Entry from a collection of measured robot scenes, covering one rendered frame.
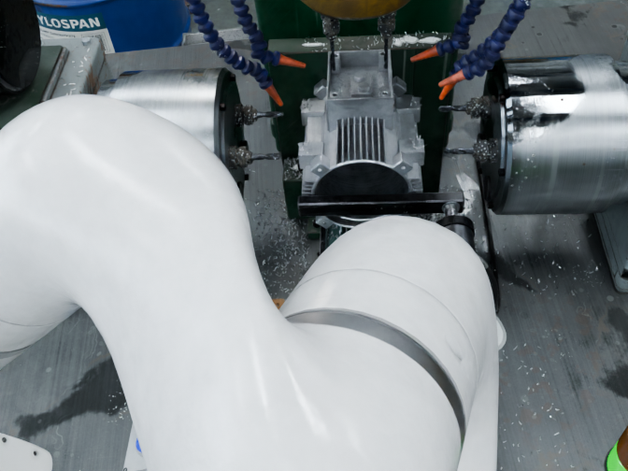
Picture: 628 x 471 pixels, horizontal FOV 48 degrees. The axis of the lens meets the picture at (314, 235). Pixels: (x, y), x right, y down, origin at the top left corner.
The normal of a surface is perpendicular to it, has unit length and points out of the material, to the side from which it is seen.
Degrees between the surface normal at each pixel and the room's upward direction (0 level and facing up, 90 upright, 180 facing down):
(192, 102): 17
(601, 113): 32
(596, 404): 0
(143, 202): 23
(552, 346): 0
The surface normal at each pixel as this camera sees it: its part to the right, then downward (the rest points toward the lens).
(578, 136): -0.07, 0.14
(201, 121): -0.07, -0.19
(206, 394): -0.58, -0.29
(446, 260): 0.50, -0.70
